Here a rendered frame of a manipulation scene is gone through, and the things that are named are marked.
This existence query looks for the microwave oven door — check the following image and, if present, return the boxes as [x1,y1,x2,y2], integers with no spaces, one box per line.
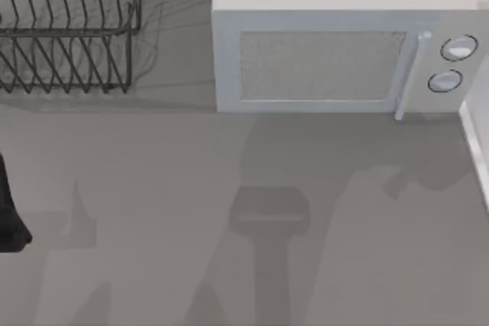
[212,10,440,113]

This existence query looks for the large microwave knob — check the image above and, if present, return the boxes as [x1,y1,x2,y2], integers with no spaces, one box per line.
[440,34,479,62]

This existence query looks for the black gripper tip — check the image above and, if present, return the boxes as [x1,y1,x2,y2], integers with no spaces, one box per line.
[0,154,33,253]

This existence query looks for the microwave door handle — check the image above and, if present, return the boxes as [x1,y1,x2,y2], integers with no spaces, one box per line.
[393,31,432,121]

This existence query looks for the small microwave knob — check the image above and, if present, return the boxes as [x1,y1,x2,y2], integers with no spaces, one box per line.
[427,69,464,93]

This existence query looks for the black wire dish rack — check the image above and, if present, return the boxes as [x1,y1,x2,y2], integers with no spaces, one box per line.
[0,0,145,95]

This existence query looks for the white cabinet edge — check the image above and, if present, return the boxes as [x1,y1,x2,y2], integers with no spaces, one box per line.
[458,99,489,212]

